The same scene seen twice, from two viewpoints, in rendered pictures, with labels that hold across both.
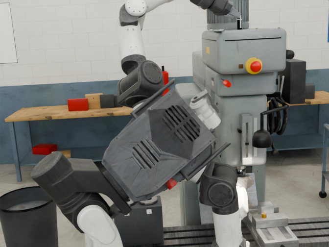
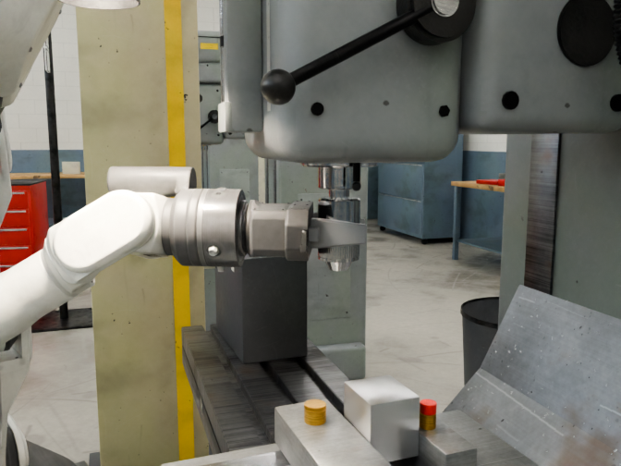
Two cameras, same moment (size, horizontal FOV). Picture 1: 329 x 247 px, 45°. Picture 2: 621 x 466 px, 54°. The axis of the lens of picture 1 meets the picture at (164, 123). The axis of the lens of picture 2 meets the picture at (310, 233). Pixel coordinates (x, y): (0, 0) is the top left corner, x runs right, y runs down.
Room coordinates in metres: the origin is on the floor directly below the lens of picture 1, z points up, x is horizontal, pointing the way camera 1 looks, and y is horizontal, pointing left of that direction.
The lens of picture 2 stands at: (1.47, -0.98, 1.33)
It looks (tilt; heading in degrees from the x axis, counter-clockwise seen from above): 9 degrees down; 74
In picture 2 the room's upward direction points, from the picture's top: straight up
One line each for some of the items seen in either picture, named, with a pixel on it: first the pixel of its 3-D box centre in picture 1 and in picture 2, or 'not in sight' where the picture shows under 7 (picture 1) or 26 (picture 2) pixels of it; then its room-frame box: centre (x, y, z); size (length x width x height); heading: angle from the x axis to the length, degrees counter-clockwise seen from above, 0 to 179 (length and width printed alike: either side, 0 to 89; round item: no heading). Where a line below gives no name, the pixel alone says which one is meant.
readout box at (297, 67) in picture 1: (292, 80); not in sight; (2.01, -0.66, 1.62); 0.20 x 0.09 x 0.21; 2
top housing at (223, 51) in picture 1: (238, 48); not in sight; (1.71, -0.33, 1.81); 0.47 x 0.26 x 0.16; 2
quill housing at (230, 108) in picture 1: (240, 126); (344, 8); (1.70, -0.33, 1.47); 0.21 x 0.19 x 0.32; 92
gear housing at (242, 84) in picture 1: (237, 78); not in sight; (1.74, -0.33, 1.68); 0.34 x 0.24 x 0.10; 2
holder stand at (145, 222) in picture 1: (138, 219); (258, 291); (1.70, 0.14, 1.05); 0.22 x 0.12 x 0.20; 94
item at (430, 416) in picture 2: not in sight; (428, 414); (1.74, -0.47, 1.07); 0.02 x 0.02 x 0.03
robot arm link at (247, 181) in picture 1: (237, 185); (258, 230); (1.61, -0.30, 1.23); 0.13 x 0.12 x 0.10; 71
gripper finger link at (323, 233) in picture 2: not in sight; (337, 234); (1.68, -0.36, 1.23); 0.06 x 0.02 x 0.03; 160
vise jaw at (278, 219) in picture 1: (270, 220); (327, 452); (1.64, -0.46, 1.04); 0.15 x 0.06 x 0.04; 95
